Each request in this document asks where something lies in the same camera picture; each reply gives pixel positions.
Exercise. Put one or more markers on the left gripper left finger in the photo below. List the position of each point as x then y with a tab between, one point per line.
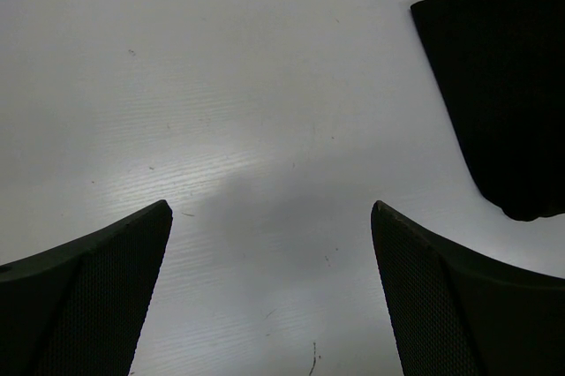
78	308

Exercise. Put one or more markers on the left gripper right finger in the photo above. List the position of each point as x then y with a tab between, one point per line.
455	311

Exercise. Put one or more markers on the black skirt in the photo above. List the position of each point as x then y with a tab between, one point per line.
499	65

